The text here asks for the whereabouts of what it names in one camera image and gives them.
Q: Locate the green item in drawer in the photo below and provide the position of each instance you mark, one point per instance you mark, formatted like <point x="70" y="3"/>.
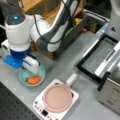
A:
<point x="69" y="31"/>

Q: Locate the pink frying pan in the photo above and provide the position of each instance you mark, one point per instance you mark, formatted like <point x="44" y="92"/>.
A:
<point x="58" y="97"/>

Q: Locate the grey open drawer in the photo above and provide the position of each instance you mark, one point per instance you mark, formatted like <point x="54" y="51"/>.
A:
<point x="68" y="40"/>

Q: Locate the yellow item in drawer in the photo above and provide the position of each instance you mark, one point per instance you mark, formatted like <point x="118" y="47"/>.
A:
<point x="77" y="21"/>

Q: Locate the wooden cabinet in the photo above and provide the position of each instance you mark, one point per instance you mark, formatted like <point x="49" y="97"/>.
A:
<point x="47" y="8"/>

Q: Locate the orange carrot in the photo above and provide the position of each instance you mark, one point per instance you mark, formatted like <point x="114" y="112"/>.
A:
<point x="34" y="80"/>

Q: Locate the silver toaster oven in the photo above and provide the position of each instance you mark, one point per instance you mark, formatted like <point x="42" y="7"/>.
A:
<point x="109" y="90"/>

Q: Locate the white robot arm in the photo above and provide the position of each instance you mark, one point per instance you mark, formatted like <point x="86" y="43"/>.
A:
<point x="21" y="29"/>

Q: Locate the teal bowl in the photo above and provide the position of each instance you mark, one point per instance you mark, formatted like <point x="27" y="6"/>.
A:
<point x="24" y="74"/>

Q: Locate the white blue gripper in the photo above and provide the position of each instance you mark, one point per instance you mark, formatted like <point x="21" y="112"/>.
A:
<point x="18" y="55"/>

